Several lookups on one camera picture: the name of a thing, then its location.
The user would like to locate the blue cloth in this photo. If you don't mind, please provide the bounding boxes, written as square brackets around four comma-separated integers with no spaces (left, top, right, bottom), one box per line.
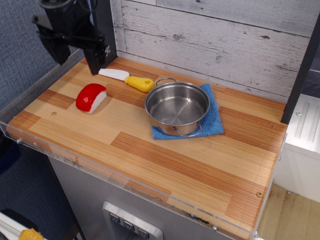
[151,83,224,140]

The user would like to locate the silver button panel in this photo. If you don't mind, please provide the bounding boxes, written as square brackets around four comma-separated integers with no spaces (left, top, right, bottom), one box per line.
[102,201,164,240]

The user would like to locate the yellow white toy knife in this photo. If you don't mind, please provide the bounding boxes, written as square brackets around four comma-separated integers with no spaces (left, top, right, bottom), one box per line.
[98,68,155,93]

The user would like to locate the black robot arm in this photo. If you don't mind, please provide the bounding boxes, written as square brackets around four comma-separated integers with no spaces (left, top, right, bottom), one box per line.
[31,0,110,75]

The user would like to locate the white aluminium side unit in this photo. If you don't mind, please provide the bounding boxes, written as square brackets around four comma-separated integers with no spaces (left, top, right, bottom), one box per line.
[273,94,320,202]

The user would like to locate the dark right post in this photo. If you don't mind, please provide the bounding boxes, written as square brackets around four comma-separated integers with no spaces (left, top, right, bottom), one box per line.
[280,15,320,125]

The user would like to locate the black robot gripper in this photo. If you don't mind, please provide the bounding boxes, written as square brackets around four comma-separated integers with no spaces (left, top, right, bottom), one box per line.
[32,0,108,75]

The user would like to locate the clear acrylic guard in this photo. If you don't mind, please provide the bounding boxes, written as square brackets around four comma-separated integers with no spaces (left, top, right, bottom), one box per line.
[2,118,285,240]

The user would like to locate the red toy sushi box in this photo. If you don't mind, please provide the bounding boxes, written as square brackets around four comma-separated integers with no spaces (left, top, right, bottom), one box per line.
[75,83,107,114]

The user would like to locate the dark post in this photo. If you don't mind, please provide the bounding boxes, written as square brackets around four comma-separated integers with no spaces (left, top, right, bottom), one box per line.
[90,0,117,69]
[280,15,320,125]

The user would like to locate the stainless steel pot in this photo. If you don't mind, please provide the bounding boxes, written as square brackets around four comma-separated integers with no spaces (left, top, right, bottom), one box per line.
[144,77,211,138]

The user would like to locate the dark left post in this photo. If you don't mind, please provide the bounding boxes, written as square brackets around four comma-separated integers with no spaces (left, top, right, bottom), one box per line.
[90,0,117,69]

